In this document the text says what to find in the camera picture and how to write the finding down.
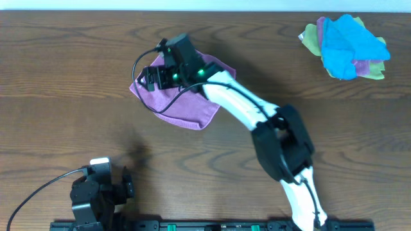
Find purple microfiber cloth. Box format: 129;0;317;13
129;64;220;130

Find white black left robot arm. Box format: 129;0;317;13
70;162;134;230

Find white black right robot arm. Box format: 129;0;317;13
132;61;327;230

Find blue microfiber cloth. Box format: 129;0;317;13
320;14;390;80

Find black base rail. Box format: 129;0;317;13
49;219;376;231

